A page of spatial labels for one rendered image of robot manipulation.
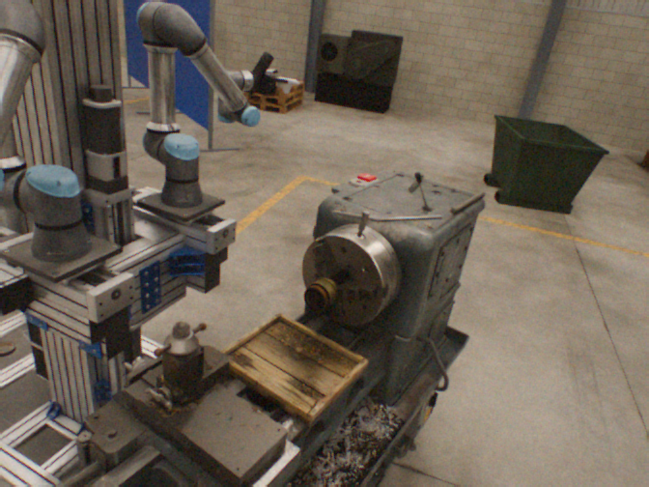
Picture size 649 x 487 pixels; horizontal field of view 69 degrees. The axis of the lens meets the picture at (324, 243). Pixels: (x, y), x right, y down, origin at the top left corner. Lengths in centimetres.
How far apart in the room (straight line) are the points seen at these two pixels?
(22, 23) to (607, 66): 1087
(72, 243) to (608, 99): 1091
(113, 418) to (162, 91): 107
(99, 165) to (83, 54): 32
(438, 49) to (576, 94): 296
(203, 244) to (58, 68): 69
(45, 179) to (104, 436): 65
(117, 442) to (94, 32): 112
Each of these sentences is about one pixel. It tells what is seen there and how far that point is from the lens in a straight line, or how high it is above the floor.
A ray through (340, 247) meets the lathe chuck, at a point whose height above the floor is 119.
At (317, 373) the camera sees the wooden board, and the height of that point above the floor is 89.
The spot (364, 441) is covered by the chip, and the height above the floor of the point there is 60.
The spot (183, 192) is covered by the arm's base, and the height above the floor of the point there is 121.
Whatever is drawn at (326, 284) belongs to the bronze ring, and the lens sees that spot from 143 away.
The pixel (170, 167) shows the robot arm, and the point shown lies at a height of 130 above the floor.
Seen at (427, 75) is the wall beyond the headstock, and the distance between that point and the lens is 1133.
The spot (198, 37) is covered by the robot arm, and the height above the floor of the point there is 172.
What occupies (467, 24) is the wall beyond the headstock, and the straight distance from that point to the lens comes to 1123.
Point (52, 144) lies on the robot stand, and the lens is 163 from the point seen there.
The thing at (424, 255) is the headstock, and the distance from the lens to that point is 154.
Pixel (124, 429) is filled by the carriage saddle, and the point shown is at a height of 91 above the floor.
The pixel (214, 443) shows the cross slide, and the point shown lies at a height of 97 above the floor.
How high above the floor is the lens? 186
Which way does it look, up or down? 26 degrees down
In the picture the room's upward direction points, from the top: 8 degrees clockwise
